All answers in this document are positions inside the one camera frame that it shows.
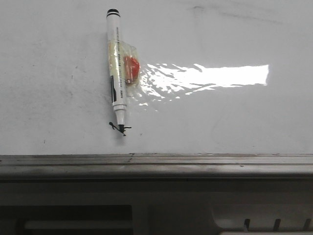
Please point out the red magnet taped to marker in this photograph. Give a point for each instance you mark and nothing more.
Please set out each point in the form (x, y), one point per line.
(131, 64)

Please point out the white whiteboard marker pen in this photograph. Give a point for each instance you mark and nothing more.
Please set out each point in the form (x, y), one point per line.
(116, 70)

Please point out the white whiteboard surface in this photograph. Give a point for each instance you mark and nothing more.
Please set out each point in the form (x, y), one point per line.
(217, 76)

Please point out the grey metal whiteboard tray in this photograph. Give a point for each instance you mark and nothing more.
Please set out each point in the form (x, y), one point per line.
(154, 166)

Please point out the grey plastic housing below tray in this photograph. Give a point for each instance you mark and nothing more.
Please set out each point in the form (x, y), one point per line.
(214, 207)

